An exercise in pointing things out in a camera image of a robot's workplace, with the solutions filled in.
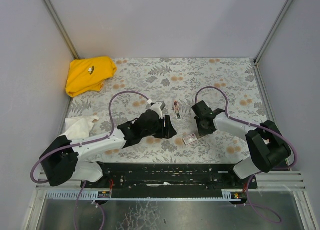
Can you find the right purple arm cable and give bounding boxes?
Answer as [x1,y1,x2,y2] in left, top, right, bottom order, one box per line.
[194,86,298,170]

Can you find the white slotted cable duct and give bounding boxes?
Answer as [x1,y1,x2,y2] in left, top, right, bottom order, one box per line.
[46,190,241,203]

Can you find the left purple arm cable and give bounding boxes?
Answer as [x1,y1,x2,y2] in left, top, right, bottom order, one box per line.
[30,90,153,183]

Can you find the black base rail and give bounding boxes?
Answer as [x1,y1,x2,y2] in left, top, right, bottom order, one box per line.
[85,162,249,189]

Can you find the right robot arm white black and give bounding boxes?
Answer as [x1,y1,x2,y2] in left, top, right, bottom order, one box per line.
[192,100,292,179]

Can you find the white crumpled cloth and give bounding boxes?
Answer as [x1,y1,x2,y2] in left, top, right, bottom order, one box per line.
[63,115,100,139]

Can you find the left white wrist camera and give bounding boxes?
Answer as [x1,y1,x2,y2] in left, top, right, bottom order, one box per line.
[147,99,166,118]

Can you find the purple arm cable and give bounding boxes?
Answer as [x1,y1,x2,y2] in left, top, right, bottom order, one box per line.
[194,86,298,170]
[30,90,153,183]

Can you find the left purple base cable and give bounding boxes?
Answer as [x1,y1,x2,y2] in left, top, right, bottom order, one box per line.
[73,180,106,230]

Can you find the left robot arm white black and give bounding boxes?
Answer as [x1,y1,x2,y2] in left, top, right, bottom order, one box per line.
[39,109,177,187]

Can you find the floral patterned table mat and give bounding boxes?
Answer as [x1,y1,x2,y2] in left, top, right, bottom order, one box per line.
[68,58,267,163]

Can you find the red white staple box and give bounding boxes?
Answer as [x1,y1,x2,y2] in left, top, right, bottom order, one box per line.
[183,133,198,145]

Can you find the yellow folded cloth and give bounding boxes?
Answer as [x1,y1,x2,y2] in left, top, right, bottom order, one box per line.
[65,56,117,98]

